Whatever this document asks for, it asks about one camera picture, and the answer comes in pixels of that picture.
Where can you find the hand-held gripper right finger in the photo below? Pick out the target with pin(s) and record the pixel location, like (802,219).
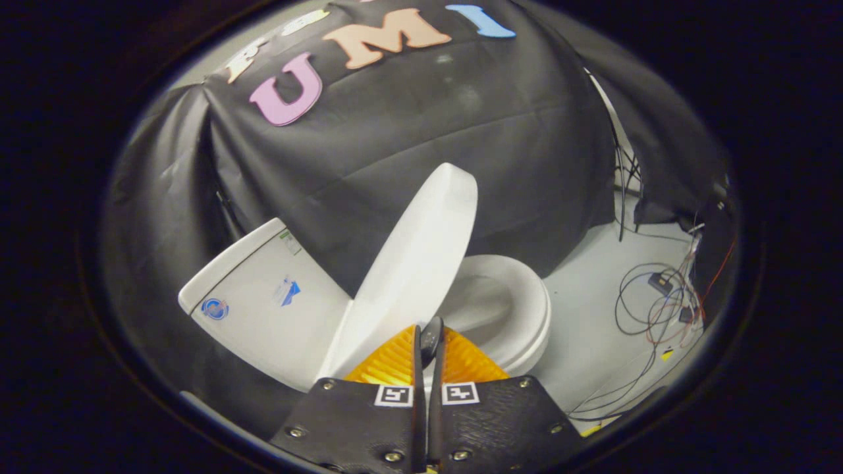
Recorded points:
(500,428)

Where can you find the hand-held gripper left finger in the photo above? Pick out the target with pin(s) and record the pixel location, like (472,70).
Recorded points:
(355,421)

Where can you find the black round lid tab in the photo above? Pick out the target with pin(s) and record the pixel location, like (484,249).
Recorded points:
(431,339)

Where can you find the white toilet lid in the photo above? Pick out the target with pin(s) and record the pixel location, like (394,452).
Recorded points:
(408,263)

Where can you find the white toilet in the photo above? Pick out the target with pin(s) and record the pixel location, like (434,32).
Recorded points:
(263,316)

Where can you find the small black power adapter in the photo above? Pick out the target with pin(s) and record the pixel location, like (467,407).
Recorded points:
(660,283)

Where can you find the black tripod stand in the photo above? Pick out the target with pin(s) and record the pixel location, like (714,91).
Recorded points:
(622,178)

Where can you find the black backdrop cloth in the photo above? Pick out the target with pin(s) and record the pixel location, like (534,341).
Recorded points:
(428,131)

